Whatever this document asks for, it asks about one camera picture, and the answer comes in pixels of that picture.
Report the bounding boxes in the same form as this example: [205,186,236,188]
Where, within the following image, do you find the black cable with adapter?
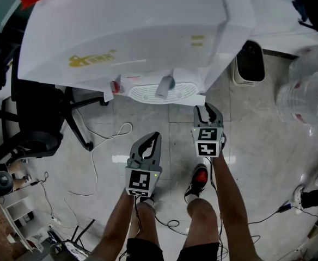
[29,171,56,220]
[247,203,318,226]

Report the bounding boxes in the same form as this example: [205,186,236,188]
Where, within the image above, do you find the person's left leg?
[128,201,160,247]

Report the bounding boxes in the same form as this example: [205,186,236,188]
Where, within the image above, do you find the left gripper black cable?
[133,196,181,232]

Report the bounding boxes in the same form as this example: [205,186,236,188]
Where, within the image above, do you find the person's right forearm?
[211,150,264,261]

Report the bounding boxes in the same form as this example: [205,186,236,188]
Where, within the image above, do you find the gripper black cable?
[133,196,181,232]
[204,156,230,261]

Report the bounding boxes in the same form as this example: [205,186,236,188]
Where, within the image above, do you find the black mesh office chair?
[0,45,111,171]

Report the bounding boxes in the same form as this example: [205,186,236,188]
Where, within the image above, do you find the person's right red black shoe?
[184,164,210,204]

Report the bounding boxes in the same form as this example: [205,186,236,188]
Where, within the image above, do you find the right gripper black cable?
[204,156,230,261]

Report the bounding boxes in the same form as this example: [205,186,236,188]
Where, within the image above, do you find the white water dispenser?
[16,0,258,106]

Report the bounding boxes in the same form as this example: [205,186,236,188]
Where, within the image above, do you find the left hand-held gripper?
[125,131,163,197]

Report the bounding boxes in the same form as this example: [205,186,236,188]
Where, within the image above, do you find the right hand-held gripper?
[191,102,227,158]

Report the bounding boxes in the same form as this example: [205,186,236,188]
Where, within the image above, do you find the white trash bin black liner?
[231,40,266,88]

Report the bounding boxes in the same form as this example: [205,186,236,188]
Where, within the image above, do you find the person's left forearm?
[87,191,138,261]

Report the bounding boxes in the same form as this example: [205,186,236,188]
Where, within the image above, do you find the white drip tray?
[128,80,200,105]

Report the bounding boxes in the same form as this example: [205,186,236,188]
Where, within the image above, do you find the person's right leg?
[182,198,222,248]

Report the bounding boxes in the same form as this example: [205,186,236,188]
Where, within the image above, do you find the white shelf unit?
[5,195,46,253]

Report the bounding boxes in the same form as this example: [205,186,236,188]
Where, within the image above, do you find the empty clear water jug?
[288,44,318,84]
[275,71,318,129]

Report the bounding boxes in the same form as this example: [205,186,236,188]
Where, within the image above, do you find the person's black shorts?
[125,237,222,261]

